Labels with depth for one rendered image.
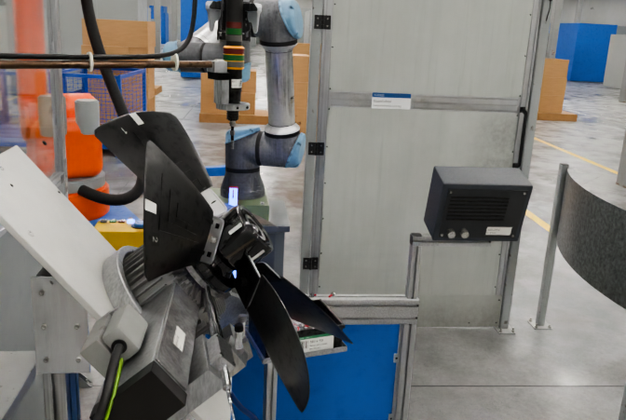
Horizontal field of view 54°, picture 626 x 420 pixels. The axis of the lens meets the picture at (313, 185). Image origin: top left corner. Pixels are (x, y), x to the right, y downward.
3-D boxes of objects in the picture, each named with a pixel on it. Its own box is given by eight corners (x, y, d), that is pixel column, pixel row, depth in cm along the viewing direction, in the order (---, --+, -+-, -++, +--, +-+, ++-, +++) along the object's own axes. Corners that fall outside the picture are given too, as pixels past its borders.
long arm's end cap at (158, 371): (93, 405, 91) (154, 359, 90) (128, 438, 93) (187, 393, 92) (88, 417, 88) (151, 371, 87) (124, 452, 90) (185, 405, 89)
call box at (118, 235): (91, 267, 167) (89, 230, 164) (100, 254, 177) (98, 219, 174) (152, 267, 169) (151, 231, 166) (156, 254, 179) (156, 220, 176)
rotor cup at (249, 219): (228, 304, 123) (280, 264, 122) (180, 250, 119) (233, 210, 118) (230, 276, 136) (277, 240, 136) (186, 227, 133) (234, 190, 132)
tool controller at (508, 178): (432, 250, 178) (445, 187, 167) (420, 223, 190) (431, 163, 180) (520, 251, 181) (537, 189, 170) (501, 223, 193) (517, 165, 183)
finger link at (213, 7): (210, 32, 121) (228, 32, 130) (210, 0, 120) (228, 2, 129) (195, 31, 122) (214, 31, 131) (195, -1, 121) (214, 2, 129)
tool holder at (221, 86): (219, 112, 124) (220, 61, 121) (200, 107, 129) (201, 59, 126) (256, 110, 129) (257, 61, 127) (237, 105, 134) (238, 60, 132)
